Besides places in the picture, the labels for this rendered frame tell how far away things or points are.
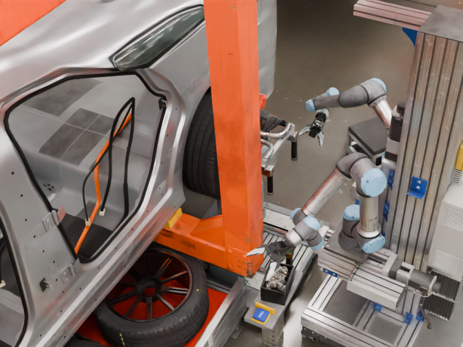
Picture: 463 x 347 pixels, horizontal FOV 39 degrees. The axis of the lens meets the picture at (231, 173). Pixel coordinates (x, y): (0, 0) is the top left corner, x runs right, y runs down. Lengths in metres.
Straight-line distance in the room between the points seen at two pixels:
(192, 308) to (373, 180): 1.29
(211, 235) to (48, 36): 1.39
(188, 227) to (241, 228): 0.46
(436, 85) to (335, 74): 3.34
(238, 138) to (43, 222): 0.93
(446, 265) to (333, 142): 2.17
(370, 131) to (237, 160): 2.04
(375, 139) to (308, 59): 1.72
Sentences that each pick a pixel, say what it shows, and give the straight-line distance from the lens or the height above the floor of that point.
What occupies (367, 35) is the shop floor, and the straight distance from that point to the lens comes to 6.75.
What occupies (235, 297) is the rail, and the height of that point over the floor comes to 0.37.
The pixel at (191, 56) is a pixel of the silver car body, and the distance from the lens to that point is 3.42.
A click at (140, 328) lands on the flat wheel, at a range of 3.55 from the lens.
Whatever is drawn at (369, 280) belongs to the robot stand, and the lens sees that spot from 3.42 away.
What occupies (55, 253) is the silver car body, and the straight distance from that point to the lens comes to 2.94.
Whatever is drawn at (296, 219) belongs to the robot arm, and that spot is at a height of 1.14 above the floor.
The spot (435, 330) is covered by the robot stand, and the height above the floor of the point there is 0.21.
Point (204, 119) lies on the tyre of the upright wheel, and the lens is 3.71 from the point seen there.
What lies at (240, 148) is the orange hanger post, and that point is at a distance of 2.98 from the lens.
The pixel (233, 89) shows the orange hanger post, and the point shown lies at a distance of 2.80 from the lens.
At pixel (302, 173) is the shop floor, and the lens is 5.04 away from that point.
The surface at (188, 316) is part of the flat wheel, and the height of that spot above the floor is 0.49.
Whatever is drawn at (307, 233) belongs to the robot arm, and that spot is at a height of 1.21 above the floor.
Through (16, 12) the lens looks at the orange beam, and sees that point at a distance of 1.65.
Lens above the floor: 3.38
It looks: 42 degrees down
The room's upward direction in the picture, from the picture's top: 4 degrees counter-clockwise
